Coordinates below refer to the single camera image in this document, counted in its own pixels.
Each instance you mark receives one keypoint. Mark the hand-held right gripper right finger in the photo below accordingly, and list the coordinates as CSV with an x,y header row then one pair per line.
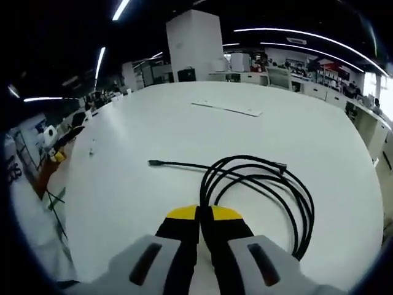
x,y
245,264

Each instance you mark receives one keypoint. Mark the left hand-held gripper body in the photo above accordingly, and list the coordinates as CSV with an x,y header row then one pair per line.
x,y
50,134

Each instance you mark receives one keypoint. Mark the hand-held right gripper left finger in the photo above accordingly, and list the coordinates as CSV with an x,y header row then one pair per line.
x,y
153,264

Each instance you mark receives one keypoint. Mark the flat white desk cover strip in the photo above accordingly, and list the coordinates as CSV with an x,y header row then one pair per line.
x,y
227,108

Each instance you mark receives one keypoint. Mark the person's white printed shirt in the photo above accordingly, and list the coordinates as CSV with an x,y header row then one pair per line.
x,y
27,209

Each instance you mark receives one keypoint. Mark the short ceiling light strip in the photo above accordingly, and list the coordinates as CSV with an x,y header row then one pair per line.
x,y
100,63

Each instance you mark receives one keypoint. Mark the small black cabinet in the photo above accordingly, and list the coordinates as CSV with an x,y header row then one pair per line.
x,y
186,75

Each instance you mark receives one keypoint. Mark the long curved ceiling light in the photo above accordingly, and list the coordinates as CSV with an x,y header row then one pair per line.
x,y
120,10

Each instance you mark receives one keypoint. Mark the white square pillar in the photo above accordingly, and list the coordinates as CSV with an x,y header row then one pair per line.
x,y
195,46

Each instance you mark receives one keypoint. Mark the white cabinet unit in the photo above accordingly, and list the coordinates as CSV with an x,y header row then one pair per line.
x,y
241,62

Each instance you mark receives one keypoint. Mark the grey mesh office chair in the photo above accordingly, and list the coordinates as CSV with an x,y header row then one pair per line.
x,y
279,78

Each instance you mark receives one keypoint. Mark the long thin ceiling light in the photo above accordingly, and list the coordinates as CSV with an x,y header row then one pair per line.
x,y
313,53
310,37

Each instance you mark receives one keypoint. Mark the ceiling air vent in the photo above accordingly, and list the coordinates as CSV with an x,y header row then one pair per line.
x,y
297,40

